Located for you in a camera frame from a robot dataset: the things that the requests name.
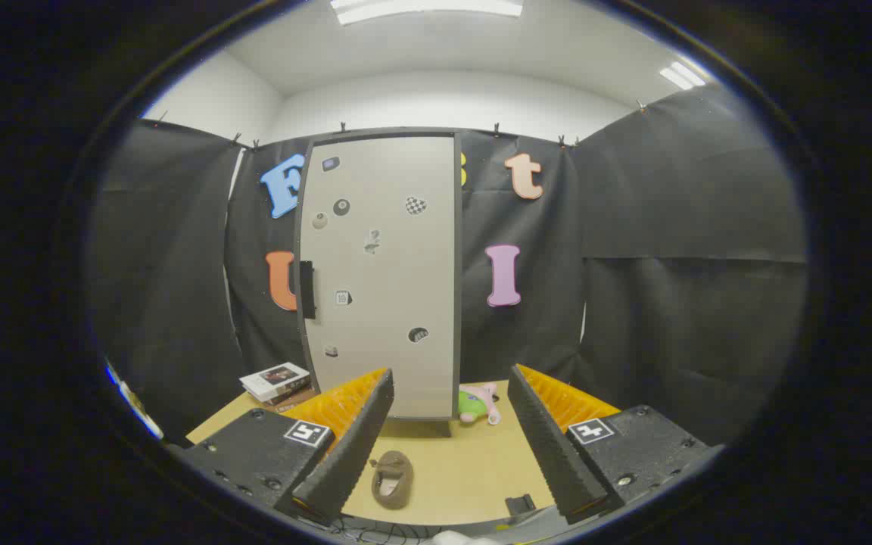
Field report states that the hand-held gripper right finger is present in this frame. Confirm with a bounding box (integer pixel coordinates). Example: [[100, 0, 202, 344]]
[[508, 363, 724, 525]]

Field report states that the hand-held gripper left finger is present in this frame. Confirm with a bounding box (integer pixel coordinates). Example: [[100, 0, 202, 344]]
[[179, 368, 395, 527]]

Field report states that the brown fuzzy slipper shoe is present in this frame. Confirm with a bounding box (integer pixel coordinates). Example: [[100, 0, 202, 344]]
[[370, 450, 415, 510]]

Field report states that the grey shoe cabinet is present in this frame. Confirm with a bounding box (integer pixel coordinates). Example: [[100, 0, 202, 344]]
[[294, 127, 464, 438]]

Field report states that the brown book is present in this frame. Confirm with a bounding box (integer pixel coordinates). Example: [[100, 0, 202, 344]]
[[276, 390, 319, 413]]

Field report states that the dark thin book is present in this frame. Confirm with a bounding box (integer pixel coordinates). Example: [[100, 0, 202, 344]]
[[266, 384, 314, 406]]

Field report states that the green pink plush toy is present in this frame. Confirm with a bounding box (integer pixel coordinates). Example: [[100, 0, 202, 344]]
[[458, 383, 502, 426]]

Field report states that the white book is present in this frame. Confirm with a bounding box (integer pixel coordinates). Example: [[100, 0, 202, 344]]
[[239, 362, 311, 402]]

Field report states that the white rounded object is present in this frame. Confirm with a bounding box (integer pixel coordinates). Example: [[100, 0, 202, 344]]
[[432, 530, 501, 545]]

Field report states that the black backdrop cloth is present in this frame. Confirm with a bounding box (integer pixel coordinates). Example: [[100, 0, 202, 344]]
[[92, 83, 808, 447]]

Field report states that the white printed board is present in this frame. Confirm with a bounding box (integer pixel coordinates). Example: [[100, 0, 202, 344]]
[[105, 362, 164, 440]]

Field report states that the small ceiling light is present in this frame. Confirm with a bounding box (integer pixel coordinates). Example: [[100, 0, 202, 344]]
[[659, 61, 708, 92]]

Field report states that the long ceiling light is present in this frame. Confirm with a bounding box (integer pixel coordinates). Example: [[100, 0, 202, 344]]
[[330, 0, 524, 26]]

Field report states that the tangle of black cables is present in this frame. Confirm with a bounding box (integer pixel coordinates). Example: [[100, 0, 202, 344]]
[[326, 515, 437, 544]]

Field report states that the black door handle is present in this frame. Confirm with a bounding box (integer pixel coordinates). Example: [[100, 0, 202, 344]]
[[299, 260, 317, 320]]

